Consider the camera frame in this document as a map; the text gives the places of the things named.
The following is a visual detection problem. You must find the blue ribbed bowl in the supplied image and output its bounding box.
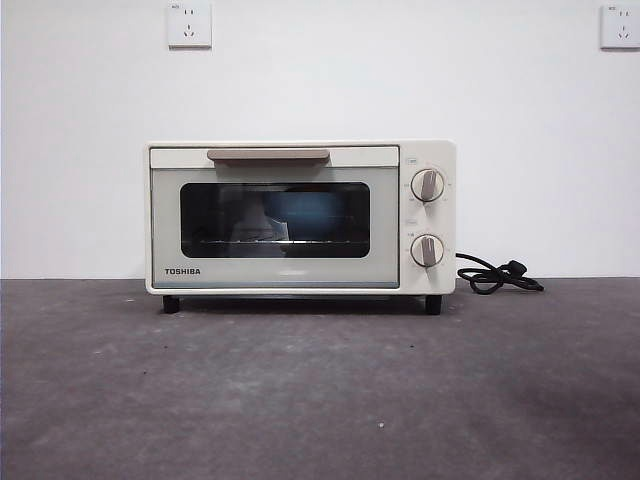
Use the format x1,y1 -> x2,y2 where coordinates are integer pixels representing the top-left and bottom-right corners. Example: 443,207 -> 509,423
263,192 -> 347,241

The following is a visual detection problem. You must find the oven door with beige handle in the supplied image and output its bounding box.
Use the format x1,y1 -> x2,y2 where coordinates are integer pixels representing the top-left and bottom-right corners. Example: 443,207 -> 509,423
149,145 -> 401,291

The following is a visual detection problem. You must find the beige oven knob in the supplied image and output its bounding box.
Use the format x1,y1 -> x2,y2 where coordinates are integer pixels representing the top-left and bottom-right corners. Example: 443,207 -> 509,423
409,233 -> 445,268
409,168 -> 447,204

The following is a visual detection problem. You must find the cream Toshiba toaster oven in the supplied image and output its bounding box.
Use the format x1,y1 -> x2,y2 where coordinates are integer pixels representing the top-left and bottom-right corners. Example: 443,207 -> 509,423
144,139 -> 457,316

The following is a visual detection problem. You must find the metal wire oven rack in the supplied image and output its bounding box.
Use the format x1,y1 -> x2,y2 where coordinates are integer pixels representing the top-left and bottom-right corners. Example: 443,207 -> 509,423
198,236 -> 352,247

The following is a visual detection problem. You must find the black oven power cable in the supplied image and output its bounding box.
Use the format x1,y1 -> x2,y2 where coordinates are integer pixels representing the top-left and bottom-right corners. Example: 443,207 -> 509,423
453,251 -> 545,295

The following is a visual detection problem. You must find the white wall socket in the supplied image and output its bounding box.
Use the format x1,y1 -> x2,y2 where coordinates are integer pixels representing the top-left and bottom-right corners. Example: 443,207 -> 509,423
599,3 -> 640,51
167,1 -> 213,50

